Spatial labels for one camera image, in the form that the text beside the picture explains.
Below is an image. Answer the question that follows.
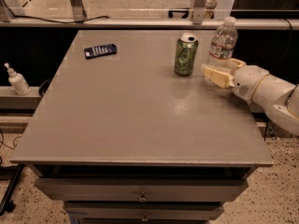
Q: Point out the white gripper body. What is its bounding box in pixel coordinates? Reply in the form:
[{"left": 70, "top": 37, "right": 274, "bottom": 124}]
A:
[{"left": 232, "top": 65, "right": 269, "bottom": 103}]

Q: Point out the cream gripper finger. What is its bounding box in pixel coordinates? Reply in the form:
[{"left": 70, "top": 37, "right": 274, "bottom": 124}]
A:
[
  {"left": 201, "top": 64, "right": 235, "bottom": 89},
  {"left": 229, "top": 58, "right": 247, "bottom": 74}
]

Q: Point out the clear plastic water bottle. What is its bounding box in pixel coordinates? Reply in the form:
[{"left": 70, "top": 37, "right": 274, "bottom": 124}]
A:
[{"left": 207, "top": 17, "right": 238, "bottom": 68}]

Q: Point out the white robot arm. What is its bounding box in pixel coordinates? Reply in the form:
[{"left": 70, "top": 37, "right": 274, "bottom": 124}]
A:
[{"left": 201, "top": 59, "right": 299, "bottom": 136}]

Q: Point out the green soda can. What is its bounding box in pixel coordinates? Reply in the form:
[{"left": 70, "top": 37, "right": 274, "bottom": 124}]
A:
[{"left": 174, "top": 32, "right": 198, "bottom": 76}]

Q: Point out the white pump dispenser bottle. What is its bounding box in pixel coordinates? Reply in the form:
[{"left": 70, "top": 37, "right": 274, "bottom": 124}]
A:
[{"left": 5, "top": 63, "right": 31, "bottom": 96}]

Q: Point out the dark blue snack bar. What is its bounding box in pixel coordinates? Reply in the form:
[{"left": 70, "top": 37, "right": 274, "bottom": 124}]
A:
[{"left": 84, "top": 44, "right": 118, "bottom": 60}]

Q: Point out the grey drawer cabinet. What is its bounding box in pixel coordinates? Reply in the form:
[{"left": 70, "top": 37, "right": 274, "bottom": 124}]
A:
[{"left": 12, "top": 30, "right": 272, "bottom": 224}]

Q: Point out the grey drawer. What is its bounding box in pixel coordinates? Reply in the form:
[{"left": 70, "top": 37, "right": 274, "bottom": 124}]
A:
[
  {"left": 64, "top": 202, "right": 224, "bottom": 221},
  {"left": 35, "top": 178, "right": 248, "bottom": 203}
]

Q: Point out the top grey drawer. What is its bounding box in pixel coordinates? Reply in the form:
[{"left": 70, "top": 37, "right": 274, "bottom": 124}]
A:
[{"left": 35, "top": 178, "right": 248, "bottom": 203}]

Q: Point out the right metal frame post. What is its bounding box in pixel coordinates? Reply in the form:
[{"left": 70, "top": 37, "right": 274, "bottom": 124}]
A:
[{"left": 192, "top": 0, "right": 206, "bottom": 24}]

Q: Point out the metal frame post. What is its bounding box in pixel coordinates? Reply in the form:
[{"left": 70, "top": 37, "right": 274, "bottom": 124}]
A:
[
  {"left": 69, "top": 0, "right": 87, "bottom": 22},
  {"left": 192, "top": 0, "right": 206, "bottom": 24}
]

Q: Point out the left metal frame post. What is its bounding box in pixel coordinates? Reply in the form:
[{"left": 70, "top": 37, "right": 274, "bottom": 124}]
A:
[{"left": 69, "top": 0, "right": 87, "bottom": 22}]

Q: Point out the black cable on ledge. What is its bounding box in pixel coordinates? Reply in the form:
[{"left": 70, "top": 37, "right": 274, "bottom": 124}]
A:
[{"left": 8, "top": 14, "right": 110, "bottom": 24}]

